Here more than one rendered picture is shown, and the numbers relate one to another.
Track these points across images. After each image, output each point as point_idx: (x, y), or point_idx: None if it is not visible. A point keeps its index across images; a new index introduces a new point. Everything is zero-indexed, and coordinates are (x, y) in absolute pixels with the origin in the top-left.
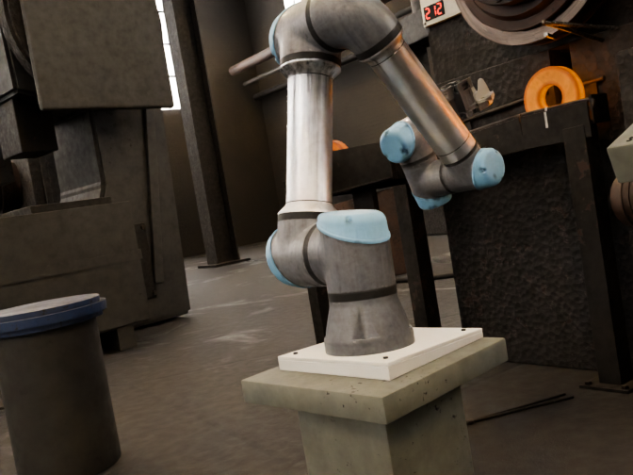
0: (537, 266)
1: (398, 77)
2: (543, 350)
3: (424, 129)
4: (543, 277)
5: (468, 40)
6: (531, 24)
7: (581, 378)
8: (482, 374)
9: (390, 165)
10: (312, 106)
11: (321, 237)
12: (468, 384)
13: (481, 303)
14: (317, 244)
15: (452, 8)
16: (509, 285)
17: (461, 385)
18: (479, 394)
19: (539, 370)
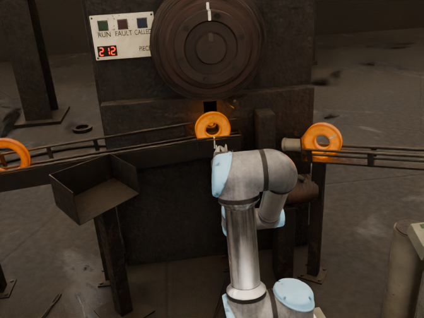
0: (183, 211)
1: (285, 197)
2: (183, 252)
3: (274, 212)
4: (187, 216)
5: (134, 75)
6: (213, 92)
7: (214, 264)
8: (159, 278)
9: (138, 186)
10: (255, 228)
11: (293, 312)
12: (164, 290)
13: (142, 235)
14: (288, 315)
15: (125, 53)
16: (163, 223)
17: (161, 293)
18: (183, 296)
19: (185, 264)
